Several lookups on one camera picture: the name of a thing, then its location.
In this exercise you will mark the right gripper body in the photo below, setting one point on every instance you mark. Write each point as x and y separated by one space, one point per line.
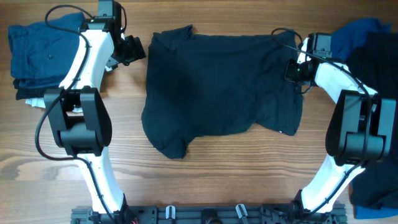
293 71

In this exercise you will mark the bright blue t-shirt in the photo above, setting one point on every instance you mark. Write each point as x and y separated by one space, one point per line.
343 43

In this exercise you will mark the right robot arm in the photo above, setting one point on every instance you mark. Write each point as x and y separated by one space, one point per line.
359 133

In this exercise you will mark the folded black garment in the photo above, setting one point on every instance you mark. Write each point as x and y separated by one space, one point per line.
27 93

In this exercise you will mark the dark green t-shirt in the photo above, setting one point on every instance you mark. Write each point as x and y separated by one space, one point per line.
215 85

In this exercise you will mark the folded white garment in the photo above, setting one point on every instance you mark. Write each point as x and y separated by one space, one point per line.
35 102

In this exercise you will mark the folded blue shorts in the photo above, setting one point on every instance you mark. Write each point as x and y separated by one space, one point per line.
41 56

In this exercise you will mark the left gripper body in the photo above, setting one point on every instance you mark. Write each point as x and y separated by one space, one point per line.
129 51

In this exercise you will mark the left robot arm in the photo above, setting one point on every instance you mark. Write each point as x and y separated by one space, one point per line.
79 121

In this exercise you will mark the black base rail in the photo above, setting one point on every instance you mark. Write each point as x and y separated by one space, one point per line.
264 214

